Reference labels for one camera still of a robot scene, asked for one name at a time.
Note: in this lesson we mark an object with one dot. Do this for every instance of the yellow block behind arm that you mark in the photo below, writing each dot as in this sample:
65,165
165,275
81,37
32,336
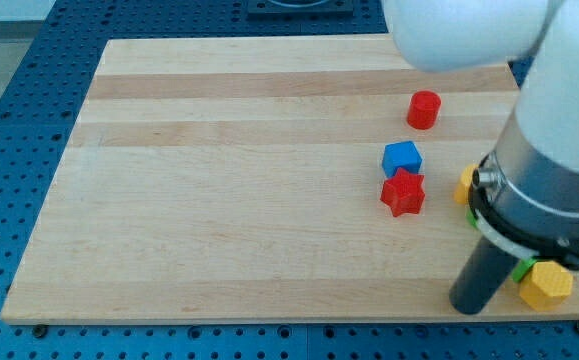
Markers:
462,188

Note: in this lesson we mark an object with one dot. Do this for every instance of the green star block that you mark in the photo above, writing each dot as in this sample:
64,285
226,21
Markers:
523,269

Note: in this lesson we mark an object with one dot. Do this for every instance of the wooden board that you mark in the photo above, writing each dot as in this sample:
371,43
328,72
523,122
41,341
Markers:
238,180

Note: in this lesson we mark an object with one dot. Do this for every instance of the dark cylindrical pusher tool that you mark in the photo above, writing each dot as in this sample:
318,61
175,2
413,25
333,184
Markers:
480,278

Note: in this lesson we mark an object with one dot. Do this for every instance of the red cylinder block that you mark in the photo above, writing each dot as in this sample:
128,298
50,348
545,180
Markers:
423,109

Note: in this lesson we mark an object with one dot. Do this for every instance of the red star block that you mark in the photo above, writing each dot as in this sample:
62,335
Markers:
403,193

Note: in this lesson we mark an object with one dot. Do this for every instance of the blue cube block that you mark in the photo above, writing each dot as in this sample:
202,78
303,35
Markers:
401,155

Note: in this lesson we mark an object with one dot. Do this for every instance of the yellow hexagon block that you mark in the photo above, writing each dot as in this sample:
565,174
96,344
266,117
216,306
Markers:
546,286

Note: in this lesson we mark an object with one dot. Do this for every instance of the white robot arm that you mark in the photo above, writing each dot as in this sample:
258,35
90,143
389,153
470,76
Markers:
525,193

